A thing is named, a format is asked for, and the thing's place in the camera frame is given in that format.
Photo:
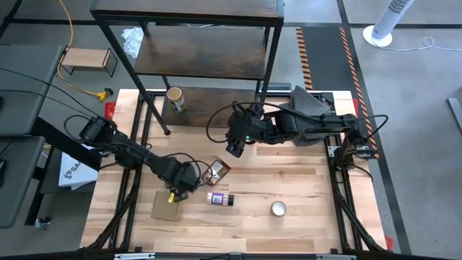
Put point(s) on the gray metal bar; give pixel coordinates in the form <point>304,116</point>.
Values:
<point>455,113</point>

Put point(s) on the gray side table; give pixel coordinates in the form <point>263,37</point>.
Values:
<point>14,187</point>
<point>25,90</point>

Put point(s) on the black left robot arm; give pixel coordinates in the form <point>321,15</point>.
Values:
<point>137,155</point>

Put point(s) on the gray cloth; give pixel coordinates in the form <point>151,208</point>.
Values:
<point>307,101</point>

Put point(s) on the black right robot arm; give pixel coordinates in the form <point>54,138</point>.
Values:
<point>325,124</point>

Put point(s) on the white printed box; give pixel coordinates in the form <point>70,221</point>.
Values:
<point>77,173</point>

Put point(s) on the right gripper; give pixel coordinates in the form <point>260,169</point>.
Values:
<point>252,126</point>

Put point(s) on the brown spice packet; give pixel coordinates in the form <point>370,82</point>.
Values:
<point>216,171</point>

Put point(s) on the black metal wood shelf unit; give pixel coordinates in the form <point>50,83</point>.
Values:
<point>187,9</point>

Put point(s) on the hazard striped floor mat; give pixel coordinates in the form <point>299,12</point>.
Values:
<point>325,43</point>

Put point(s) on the red clamp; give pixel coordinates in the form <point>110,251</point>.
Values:
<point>388,242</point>
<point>356,106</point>
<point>110,110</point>

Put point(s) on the white tower fan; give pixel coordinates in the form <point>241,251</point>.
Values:
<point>388,18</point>

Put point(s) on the small metal caster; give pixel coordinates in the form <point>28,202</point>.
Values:
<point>42,223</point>

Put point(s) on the cardboard square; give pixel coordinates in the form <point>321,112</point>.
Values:
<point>164,209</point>

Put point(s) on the black metal rig frame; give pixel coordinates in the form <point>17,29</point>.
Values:
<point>339,207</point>

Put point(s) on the black lid purple label jar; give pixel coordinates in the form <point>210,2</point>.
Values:
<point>218,199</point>

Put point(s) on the white crumpled paper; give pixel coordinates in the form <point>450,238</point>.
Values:
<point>133,41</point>

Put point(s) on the silver bracket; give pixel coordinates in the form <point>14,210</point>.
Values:
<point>337,257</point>
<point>133,256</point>

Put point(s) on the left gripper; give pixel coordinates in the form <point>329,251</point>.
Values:
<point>180,175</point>

